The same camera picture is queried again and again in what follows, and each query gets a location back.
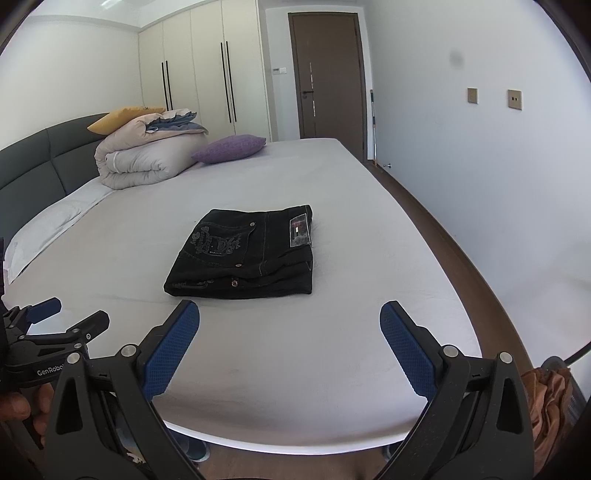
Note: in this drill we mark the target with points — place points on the black denim pants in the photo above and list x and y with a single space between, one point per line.
240 258

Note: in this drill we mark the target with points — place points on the grey padded headboard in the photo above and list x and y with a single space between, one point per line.
37 166

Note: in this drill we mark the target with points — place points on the bed with white sheet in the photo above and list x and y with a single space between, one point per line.
277 360

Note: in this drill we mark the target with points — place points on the cream wardrobe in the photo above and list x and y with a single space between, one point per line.
203 69

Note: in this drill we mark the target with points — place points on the brown cloth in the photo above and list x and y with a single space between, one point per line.
547 406

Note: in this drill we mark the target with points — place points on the purple pillow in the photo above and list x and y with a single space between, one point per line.
231 148

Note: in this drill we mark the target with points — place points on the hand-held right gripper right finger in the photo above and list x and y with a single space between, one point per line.
406 346

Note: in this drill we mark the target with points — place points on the light blue slipper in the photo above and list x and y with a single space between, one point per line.
198 450

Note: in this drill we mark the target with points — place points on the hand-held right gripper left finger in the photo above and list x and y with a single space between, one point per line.
173 346

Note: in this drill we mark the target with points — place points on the folded blue grey blanket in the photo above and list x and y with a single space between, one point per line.
184 123

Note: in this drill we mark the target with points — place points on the person's left hand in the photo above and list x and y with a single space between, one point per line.
18 406

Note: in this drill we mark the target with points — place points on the beige wall socket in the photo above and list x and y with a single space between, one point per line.
515 99
472 95

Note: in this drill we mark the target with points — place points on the yellow pillow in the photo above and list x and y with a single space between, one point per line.
120 119

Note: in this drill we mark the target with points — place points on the white pole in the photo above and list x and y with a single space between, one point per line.
374 129

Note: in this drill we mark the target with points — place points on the white pillow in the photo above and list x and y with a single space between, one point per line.
51 226

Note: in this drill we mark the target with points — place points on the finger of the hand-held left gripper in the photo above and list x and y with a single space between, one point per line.
44 309
83 327

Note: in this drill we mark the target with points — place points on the folded beige duvet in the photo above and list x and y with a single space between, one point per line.
147 161

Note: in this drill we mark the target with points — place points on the brown door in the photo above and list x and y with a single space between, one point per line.
328 78

